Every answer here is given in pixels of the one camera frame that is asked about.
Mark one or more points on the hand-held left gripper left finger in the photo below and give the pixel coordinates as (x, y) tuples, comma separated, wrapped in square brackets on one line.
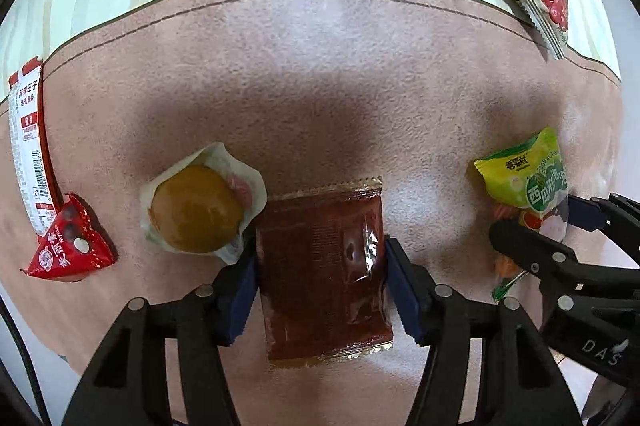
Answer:
[(240, 296)]

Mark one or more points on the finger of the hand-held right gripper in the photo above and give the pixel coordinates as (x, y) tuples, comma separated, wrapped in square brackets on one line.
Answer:
[(595, 211), (545, 251)]

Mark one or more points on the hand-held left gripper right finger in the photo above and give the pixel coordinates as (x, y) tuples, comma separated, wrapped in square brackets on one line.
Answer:
[(405, 291)]

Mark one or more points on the green candy ball bag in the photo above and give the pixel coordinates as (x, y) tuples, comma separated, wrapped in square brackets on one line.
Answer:
[(525, 176)]

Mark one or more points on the dark red snack sachet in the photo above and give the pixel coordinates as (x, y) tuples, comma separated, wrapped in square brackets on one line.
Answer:
[(320, 271)]

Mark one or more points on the round brown pastry in wrapper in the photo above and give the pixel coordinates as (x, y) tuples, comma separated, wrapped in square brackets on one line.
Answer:
[(200, 206)]

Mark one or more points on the red triangular snack packet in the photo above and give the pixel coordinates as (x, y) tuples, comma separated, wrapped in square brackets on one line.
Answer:
[(67, 243)]

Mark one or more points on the cat print blanket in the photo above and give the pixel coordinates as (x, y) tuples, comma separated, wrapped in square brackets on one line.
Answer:
[(325, 81)]

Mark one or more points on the red white long sausage packet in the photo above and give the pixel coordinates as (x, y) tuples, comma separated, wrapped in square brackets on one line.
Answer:
[(30, 141)]

